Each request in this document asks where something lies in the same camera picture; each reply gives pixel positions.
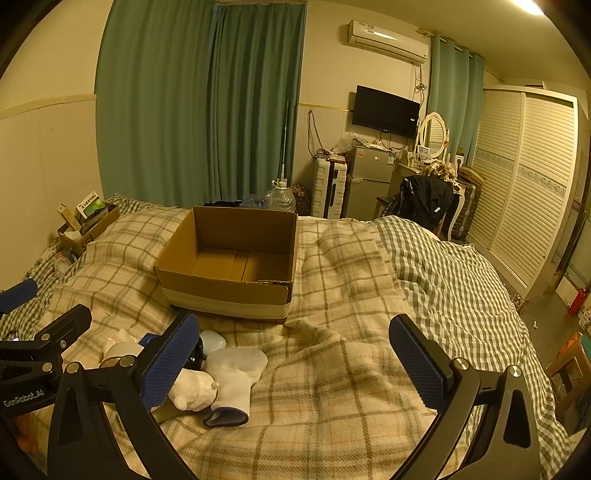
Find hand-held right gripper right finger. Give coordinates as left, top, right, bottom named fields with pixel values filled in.
left=389, top=315, right=541, bottom=480

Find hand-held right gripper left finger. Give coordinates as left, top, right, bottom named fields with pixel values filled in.
left=47, top=311, right=201, bottom=480

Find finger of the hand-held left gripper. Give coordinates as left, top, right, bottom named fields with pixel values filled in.
left=0, top=278, right=39, bottom=315
left=0, top=304, right=93, bottom=372

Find black round object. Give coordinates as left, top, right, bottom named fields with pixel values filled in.
left=184, top=336, right=207, bottom=371

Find pale dome-shaped object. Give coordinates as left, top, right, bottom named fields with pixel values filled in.
left=199, top=329, right=227, bottom=354

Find white glove with dark cuff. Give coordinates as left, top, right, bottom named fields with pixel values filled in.
left=203, top=347, right=269, bottom=429

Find green checked bedsheet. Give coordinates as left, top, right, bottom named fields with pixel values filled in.
left=0, top=193, right=160, bottom=340

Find green checked quilt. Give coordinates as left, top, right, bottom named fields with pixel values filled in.
left=370, top=213, right=574, bottom=480

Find small cardboard box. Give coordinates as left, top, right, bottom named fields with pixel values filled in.
left=57, top=203, right=122, bottom=260

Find beige plaid blanket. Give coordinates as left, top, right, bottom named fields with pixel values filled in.
left=14, top=205, right=476, bottom=480

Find green carton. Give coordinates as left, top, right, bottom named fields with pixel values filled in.
left=75, top=189, right=110, bottom=223

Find white chair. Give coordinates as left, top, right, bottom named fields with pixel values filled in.
left=375, top=175, right=464, bottom=241

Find brown suitcase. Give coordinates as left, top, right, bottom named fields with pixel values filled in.
left=449, top=178, right=484, bottom=241

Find black jacket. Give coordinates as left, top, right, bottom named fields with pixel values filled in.
left=399, top=175, right=456, bottom=230

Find red fire extinguisher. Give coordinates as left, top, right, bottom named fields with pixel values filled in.
left=567, top=286, right=590, bottom=318

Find silver fridge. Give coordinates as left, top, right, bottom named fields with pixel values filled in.
left=343, top=143, right=399, bottom=221

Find fluffy tan item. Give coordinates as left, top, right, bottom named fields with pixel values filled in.
left=424, top=161, right=459, bottom=182

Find white suitcase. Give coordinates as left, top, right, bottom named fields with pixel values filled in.
left=311, top=157, right=348, bottom=220

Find flat cardboard box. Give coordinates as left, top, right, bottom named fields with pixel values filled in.
left=456, top=165, right=484, bottom=186

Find white dressing table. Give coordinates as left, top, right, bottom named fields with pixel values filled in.
left=392, top=157, right=464, bottom=195

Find brown patterned bag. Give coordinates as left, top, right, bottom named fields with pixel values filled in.
left=291, top=183, right=313, bottom=216

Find large clear water jug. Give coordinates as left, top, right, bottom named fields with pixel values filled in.
left=265, top=181, right=297, bottom=214

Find white louvred wardrobe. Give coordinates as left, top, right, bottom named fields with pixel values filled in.
left=465, top=84, right=581, bottom=297

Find clear plastic bag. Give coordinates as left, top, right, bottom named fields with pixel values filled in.
left=331, top=133, right=366, bottom=156

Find oval white mirror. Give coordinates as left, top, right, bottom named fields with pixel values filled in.
left=417, top=112, right=450, bottom=161

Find wide green curtain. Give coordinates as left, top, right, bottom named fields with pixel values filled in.
left=93, top=0, right=220, bottom=208

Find white mop pole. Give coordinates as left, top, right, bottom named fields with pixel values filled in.
left=276, top=99, right=293, bottom=186

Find narrow green curtain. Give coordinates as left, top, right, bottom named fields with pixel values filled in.
left=428, top=34, right=486, bottom=163

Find recessed green curtain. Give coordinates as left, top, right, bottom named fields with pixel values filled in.
left=207, top=2, right=308, bottom=206

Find white air conditioner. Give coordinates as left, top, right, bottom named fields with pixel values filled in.
left=347, top=19, right=431, bottom=65

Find black wall television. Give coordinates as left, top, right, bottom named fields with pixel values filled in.
left=352, top=85, right=421, bottom=138

